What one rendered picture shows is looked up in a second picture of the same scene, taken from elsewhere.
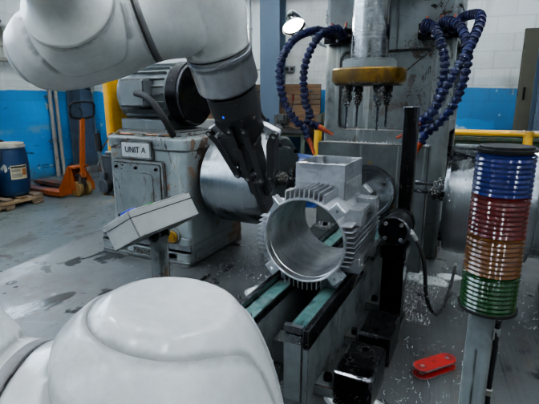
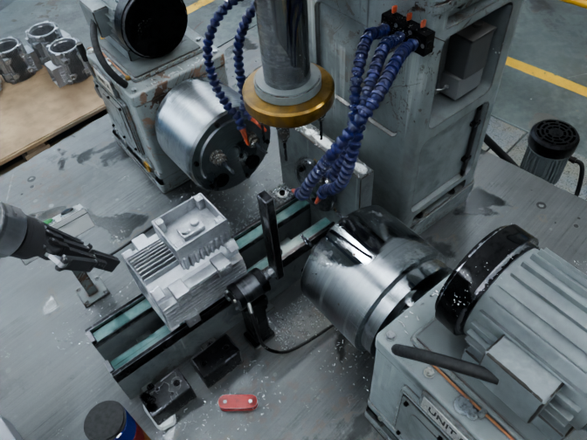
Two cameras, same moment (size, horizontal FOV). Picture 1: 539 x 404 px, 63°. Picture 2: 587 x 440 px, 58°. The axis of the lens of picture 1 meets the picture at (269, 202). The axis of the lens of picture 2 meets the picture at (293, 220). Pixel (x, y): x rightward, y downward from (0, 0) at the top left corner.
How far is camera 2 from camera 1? 101 cm
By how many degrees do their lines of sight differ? 44
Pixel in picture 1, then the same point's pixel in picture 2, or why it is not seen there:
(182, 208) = (74, 226)
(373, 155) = (317, 155)
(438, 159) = (403, 171)
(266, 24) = not seen: outside the picture
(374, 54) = (278, 85)
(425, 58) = not seen: hidden behind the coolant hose
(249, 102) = (23, 254)
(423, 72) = not seen: hidden behind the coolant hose
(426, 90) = (397, 91)
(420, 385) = (215, 415)
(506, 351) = (314, 408)
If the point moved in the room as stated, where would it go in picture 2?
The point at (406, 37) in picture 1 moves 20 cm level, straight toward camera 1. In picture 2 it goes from (376, 17) to (307, 67)
